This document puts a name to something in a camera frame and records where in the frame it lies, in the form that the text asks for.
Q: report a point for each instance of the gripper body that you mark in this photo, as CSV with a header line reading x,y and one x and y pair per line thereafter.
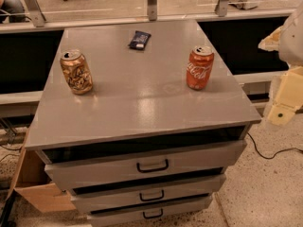
x,y
293,43

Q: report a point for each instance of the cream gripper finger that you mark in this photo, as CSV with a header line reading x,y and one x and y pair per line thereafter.
x,y
280,115

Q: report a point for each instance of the gold patterned soda can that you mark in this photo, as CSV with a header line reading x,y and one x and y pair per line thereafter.
x,y
76,71

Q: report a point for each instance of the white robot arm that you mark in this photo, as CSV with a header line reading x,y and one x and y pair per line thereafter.
x,y
287,40

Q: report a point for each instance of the orange Coca-Cola can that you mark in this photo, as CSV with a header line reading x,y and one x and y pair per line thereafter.
x,y
199,66

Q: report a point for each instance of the middle grey drawer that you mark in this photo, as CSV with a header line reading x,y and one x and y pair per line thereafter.
x,y
141,194

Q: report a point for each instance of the grey drawer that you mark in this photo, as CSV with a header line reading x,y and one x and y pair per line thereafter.
x,y
141,194
149,211
144,165

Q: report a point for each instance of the bottom grey drawer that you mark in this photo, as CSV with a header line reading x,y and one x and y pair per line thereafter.
x,y
149,211

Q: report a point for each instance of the grey drawer cabinet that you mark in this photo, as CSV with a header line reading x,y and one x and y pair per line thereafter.
x,y
140,101

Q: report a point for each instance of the dark blue snack packet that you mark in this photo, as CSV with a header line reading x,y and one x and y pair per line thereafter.
x,y
139,40

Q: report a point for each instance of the top grey drawer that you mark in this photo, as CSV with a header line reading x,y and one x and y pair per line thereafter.
x,y
144,165

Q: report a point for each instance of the brown cardboard box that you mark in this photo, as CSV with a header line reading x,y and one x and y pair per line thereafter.
x,y
32,183

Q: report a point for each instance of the seated person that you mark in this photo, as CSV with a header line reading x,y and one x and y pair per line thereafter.
x,y
12,9

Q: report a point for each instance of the metal railing post right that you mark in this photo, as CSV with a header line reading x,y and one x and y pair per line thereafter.
x,y
221,8

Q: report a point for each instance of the metal railing post left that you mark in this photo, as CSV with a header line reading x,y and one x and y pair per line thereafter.
x,y
35,13

